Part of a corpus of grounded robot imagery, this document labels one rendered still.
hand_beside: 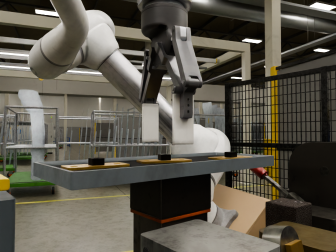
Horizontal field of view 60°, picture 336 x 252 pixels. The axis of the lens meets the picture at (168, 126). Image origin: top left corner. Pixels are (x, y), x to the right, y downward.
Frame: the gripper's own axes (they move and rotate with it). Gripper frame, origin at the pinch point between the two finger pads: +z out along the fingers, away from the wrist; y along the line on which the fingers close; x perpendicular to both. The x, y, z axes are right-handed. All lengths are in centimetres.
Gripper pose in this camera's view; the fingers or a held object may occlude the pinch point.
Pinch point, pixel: (164, 136)
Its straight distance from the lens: 46.5
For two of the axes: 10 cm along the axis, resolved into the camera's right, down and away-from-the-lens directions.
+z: 0.0, 10.0, -0.3
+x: 9.2, 0.1, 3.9
